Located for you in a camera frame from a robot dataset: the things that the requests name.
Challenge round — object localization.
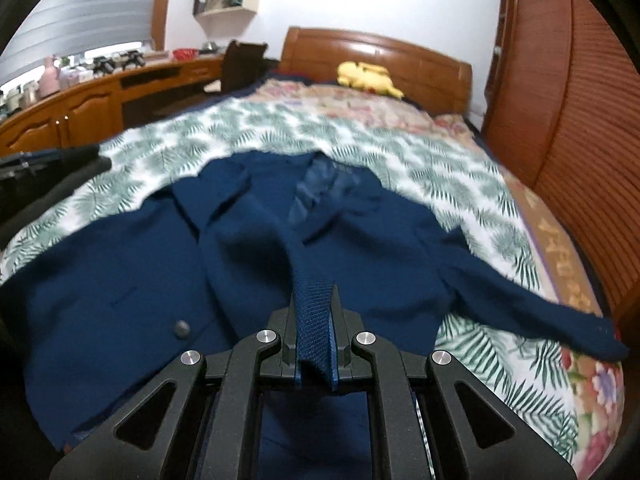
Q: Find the grey window blind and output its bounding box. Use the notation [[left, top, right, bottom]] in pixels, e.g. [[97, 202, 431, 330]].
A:
[[0, 0, 168, 86]]

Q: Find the dark chair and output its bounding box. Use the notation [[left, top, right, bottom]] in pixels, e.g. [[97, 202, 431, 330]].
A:
[[220, 40, 281, 93]]

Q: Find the yellow plush toy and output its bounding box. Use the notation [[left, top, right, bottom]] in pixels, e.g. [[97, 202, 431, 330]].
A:
[[336, 61, 405, 99]]

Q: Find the wooden bed headboard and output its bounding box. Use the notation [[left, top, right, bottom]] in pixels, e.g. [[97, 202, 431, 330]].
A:
[[280, 26, 473, 121]]

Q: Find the navy blue suit jacket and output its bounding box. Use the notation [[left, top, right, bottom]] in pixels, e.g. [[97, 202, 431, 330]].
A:
[[0, 152, 631, 480]]

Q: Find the pink bottle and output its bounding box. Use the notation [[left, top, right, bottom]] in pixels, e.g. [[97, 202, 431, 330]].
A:
[[39, 56, 61, 98]]

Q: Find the wooden window frame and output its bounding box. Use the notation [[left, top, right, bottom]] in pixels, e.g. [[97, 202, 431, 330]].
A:
[[150, 0, 178, 52]]

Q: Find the dark cloth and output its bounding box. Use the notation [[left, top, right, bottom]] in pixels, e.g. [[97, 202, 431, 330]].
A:
[[0, 157, 112, 246]]

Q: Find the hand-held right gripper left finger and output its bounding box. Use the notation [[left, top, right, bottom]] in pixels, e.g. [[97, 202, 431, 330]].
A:
[[49, 287, 301, 480]]

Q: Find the wooden bed with leaf sheet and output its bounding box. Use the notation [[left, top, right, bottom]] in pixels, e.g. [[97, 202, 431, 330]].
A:
[[0, 95, 581, 466]]

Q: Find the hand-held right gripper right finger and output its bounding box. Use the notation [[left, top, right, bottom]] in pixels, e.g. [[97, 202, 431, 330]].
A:
[[330, 285, 578, 480]]

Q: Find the wooden desk cabinet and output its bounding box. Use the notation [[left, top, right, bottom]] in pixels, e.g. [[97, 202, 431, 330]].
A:
[[0, 52, 226, 158]]

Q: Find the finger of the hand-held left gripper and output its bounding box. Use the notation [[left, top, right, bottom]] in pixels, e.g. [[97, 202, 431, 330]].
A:
[[0, 147, 101, 173]]

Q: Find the wooden louvered wardrobe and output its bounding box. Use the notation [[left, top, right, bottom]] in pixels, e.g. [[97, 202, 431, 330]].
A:
[[480, 0, 640, 331]]

